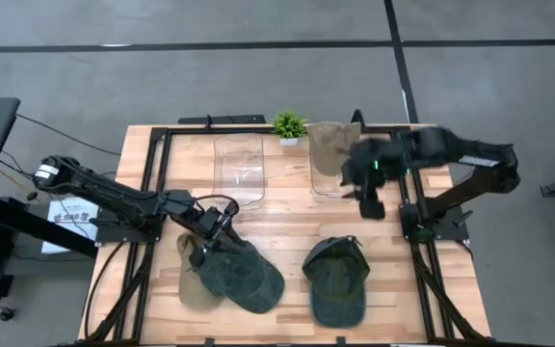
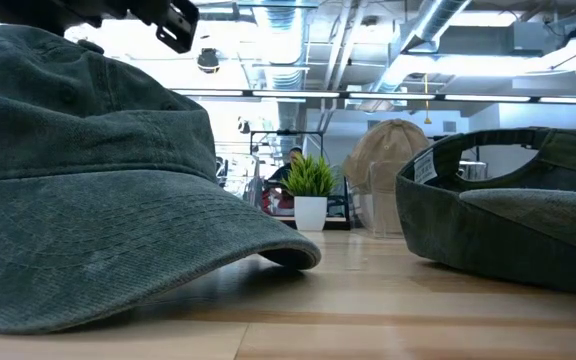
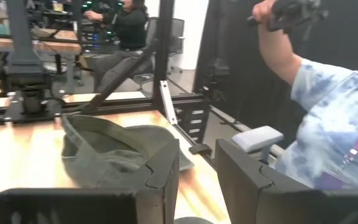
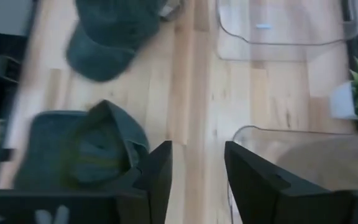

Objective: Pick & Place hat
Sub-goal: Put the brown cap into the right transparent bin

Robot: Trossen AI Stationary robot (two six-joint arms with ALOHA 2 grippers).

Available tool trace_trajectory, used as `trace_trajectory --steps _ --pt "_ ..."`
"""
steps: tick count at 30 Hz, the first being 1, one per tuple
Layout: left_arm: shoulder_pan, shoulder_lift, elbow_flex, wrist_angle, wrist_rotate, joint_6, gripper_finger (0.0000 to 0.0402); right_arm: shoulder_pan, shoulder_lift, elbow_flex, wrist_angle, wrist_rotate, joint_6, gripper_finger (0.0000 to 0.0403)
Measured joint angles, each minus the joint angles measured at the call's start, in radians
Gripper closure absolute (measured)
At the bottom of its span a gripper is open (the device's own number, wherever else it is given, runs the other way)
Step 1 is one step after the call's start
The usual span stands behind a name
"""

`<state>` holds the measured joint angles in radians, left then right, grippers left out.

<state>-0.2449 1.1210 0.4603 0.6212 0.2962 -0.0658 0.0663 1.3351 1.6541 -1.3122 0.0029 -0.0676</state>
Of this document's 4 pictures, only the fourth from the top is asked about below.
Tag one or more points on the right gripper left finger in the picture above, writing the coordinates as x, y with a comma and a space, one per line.
151, 186

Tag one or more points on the grey-green baseball cap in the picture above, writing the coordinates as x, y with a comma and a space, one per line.
110, 37

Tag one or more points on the clear plastic bin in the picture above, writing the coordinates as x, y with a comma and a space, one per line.
275, 46
253, 140

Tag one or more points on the dark olive baseball cap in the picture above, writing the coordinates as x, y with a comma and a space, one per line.
73, 149

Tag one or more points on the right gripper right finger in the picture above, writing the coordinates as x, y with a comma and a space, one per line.
259, 196

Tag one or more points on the green plant in white pot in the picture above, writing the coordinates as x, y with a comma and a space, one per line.
340, 99

